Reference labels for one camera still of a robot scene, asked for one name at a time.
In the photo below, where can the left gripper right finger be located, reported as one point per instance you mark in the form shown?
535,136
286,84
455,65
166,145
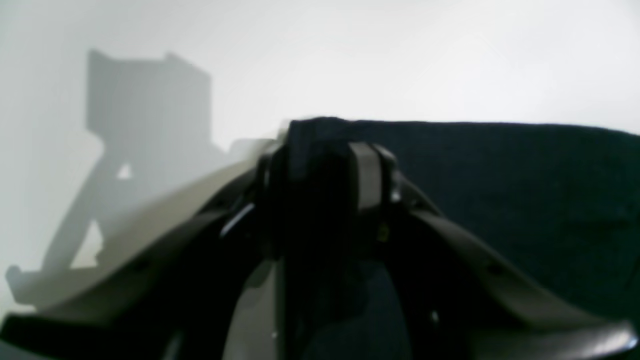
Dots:
460,298

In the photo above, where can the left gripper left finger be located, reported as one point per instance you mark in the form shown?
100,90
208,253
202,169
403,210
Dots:
174,300

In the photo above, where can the black T-shirt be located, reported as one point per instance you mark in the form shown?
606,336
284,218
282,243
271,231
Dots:
559,202

